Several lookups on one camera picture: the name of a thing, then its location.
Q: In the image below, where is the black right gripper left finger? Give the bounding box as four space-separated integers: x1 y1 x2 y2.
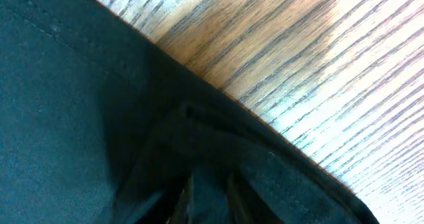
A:
166 175 193 224

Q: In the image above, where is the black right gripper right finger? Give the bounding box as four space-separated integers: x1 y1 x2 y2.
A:
227 172 275 224

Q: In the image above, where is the black t-shirt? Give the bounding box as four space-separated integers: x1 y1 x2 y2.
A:
1 0 376 223

